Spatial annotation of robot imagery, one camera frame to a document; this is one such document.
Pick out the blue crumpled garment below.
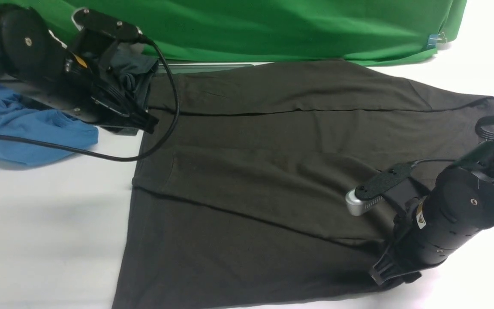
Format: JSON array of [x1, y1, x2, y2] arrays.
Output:
[[0, 86, 99, 167]]

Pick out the green backdrop cloth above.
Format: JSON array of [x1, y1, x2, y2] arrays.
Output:
[[0, 0, 468, 67]]

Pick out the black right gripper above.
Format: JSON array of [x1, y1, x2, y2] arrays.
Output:
[[370, 178, 449, 285]]

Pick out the blue binder clip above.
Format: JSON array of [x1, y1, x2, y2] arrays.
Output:
[[426, 33, 448, 50]]

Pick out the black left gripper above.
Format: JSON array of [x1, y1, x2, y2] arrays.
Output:
[[0, 41, 159, 134]]

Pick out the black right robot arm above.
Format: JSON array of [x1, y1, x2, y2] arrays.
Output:
[[354, 141, 494, 285]]

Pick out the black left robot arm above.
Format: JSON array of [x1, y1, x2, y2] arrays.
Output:
[[0, 3, 158, 133]]

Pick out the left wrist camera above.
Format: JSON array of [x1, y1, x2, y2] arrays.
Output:
[[71, 7, 145, 44]]

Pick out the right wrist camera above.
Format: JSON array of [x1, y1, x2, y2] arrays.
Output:
[[345, 162, 414, 216]]

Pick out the black left camera cable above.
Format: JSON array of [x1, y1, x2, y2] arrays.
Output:
[[0, 36, 181, 163]]

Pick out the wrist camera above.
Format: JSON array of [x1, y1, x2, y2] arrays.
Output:
[[71, 7, 145, 44], [345, 162, 414, 216]]

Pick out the dark gray long-sleeve top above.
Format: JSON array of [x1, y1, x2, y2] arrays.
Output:
[[112, 59, 494, 309]]

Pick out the metal table slot plate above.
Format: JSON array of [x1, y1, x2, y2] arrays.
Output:
[[169, 64, 254, 74]]

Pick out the dark teal crumpled garment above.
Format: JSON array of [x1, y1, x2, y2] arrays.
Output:
[[111, 49, 159, 109]]

